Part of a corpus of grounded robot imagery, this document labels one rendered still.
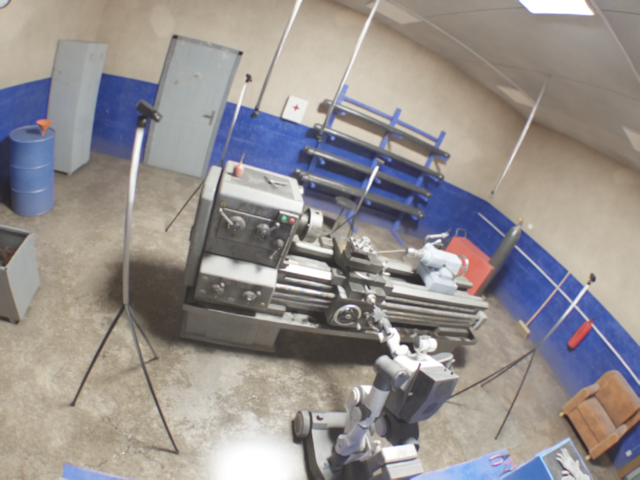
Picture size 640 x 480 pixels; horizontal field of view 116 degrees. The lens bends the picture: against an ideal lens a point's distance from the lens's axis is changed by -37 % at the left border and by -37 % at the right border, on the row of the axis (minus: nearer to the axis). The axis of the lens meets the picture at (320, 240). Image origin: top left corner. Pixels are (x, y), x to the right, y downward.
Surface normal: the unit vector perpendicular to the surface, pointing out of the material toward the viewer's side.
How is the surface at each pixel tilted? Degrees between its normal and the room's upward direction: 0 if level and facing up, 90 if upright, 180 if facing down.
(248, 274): 32
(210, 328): 90
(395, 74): 90
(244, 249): 90
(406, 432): 21
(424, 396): 86
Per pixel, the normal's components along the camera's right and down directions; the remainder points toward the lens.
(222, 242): 0.18, 0.53
